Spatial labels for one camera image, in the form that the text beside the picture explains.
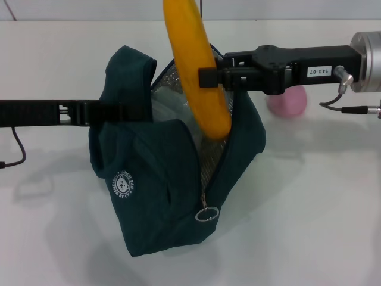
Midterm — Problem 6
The pink peach toy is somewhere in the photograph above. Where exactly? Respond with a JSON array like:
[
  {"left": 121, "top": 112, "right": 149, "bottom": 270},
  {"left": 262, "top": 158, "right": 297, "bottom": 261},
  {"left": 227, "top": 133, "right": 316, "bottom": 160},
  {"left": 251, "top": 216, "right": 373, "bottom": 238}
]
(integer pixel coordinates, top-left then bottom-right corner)
[{"left": 266, "top": 86, "right": 308, "bottom": 117}]

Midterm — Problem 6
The dark right gripper cable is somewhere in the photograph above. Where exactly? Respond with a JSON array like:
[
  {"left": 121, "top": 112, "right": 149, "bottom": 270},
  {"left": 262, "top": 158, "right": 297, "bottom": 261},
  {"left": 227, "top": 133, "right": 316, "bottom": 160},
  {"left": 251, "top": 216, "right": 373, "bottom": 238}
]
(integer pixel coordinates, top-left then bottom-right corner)
[{"left": 318, "top": 66, "right": 381, "bottom": 119}]

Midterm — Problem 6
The yellow banana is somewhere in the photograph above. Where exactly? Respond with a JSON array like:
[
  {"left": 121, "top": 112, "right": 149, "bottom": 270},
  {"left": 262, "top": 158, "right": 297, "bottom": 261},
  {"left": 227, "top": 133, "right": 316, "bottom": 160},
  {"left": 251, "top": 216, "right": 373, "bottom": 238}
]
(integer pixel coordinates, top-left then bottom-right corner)
[{"left": 162, "top": 0, "right": 232, "bottom": 141}]

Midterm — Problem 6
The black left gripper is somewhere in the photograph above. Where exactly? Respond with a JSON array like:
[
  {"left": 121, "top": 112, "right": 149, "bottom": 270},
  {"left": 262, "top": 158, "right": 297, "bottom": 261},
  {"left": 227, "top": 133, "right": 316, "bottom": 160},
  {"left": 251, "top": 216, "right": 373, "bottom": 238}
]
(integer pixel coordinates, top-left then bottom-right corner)
[{"left": 0, "top": 99, "right": 87, "bottom": 129}]

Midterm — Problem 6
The dark teal insulated lunch bag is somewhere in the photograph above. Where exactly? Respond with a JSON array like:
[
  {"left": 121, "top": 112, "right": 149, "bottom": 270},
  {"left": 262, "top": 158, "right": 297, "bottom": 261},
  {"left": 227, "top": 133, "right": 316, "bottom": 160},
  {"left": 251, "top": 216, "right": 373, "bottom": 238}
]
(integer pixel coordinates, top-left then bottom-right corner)
[{"left": 88, "top": 43, "right": 267, "bottom": 257}]

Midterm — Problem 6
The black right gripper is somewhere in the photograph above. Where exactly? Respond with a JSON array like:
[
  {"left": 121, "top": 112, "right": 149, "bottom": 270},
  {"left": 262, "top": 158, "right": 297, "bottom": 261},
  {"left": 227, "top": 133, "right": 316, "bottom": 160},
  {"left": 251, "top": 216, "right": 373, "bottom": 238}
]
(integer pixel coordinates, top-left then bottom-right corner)
[{"left": 198, "top": 44, "right": 363, "bottom": 96}]

